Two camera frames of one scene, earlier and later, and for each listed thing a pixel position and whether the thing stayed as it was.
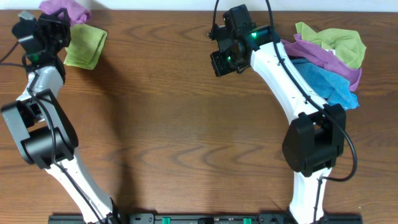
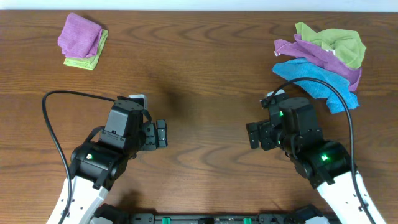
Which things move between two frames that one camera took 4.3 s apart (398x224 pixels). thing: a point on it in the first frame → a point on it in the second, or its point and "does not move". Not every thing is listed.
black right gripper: x=219 y=69 → x=263 y=128
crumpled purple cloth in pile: x=296 y=48 does not move
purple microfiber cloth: x=78 y=12 → x=79 y=37
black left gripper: x=53 y=28 → x=160 y=134
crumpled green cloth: x=349 y=46 does not move
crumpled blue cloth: x=333 y=86 does not move
